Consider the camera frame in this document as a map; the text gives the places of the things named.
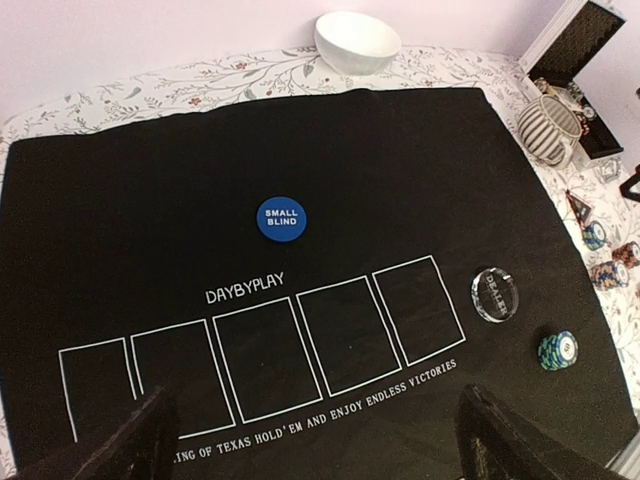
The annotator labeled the blue small blind button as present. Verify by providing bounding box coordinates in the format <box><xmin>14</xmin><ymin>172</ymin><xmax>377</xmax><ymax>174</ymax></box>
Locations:
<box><xmin>256</xmin><ymin>196</ymin><xmax>307</xmax><ymax>243</ymax></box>

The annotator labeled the clear acrylic dealer button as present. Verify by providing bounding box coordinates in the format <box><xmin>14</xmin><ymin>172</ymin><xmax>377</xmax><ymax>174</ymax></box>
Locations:
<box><xmin>470</xmin><ymin>267</ymin><xmax>519</xmax><ymax>324</ymax></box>

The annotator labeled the white ceramic bowl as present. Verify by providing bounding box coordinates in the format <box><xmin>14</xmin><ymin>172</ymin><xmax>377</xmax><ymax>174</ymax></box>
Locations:
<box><xmin>314</xmin><ymin>11</ymin><xmax>402</xmax><ymax>76</ymax></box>

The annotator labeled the red black chip stack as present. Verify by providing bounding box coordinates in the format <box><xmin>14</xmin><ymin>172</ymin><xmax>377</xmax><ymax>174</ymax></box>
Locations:
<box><xmin>612</xmin><ymin>241</ymin><xmax>640</xmax><ymax>269</ymax></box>

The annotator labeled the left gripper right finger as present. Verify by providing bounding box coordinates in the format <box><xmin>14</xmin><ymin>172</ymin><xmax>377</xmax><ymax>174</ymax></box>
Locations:
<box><xmin>457</xmin><ymin>384</ymin><xmax>622</xmax><ymax>480</ymax></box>

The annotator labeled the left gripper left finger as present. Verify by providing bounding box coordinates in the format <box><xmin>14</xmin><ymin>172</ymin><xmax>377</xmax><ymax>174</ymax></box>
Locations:
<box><xmin>14</xmin><ymin>383</ymin><xmax>179</xmax><ymax>480</ymax></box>

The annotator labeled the striped grey mug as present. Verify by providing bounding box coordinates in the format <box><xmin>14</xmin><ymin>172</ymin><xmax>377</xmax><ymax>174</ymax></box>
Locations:
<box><xmin>517</xmin><ymin>94</ymin><xmax>582</xmax><ymax>168</ymax></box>

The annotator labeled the black poker mat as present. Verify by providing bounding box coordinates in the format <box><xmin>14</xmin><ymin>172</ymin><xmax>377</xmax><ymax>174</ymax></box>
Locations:
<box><xmin>0</xmin><ymin>87</ymin><xmax>639</xmax><ymax>480</ymax></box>

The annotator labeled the black triangular card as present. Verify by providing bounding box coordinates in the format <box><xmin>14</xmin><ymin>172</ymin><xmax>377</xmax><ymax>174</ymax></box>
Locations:
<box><xmin>565</xmin><ymin>190</ymin><xmax>593</xmax><ymax>225</ymax></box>

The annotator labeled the green blue chip stack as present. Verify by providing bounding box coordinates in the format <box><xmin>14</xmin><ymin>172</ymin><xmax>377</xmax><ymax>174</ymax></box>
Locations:
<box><xmin>582</xmin><ymin>221</ymin><xmax>607</xmax><ymax>251</ymax></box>

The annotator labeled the floral tablecloth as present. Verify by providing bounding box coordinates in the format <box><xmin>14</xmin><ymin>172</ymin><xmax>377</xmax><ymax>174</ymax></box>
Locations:
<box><xmin>0</xmin><ymin>44</ymin><xmax>640</xmax><ymax>466</ymax></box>

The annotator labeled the blue peach chip stack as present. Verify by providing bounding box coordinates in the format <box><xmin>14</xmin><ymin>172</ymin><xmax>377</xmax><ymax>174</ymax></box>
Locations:
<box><xmin>589</xmin><ymin>260</ymin><xmax>630</xmax><ymax>291</ymax></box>

